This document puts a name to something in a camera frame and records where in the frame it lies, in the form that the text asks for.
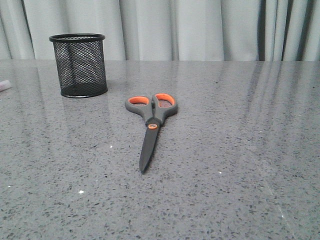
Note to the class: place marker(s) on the grey pleated curtain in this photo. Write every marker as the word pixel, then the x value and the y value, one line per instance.
pixel 155 30

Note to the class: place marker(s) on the pink white pen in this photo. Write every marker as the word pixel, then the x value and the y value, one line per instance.
pixel 5 85

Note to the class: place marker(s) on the black mesh pen cup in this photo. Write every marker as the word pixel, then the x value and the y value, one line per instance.
pixel 80 64

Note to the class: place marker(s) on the grey orange scissors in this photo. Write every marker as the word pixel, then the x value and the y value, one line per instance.
pixel 154 112

